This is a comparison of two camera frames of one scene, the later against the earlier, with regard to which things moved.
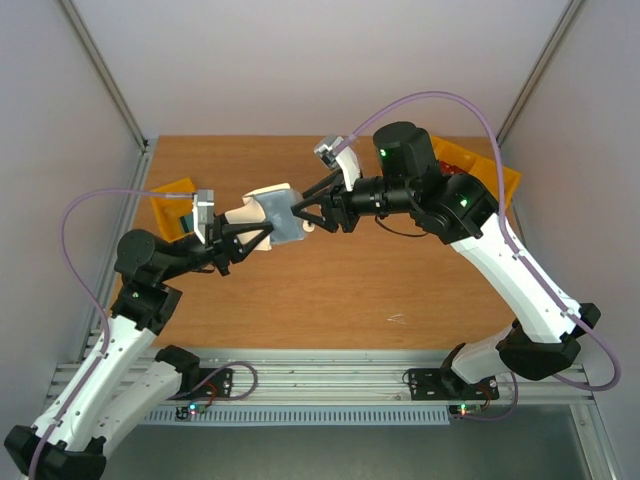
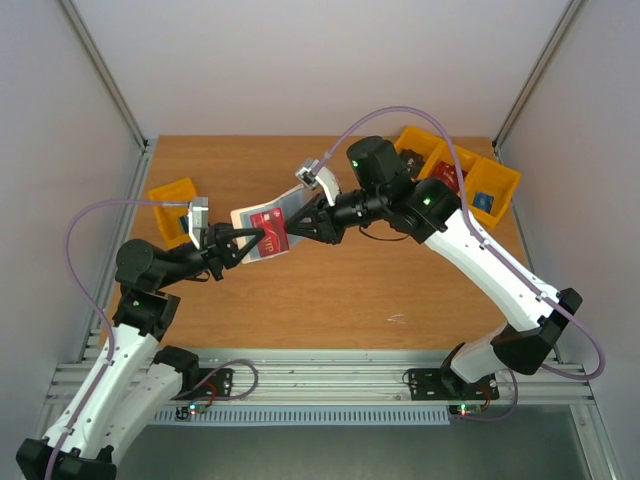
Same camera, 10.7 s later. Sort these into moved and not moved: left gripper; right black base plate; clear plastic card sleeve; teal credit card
Moved: clear plastic card sleeve
Not moved: left gripper; teal credit card; right black base plate
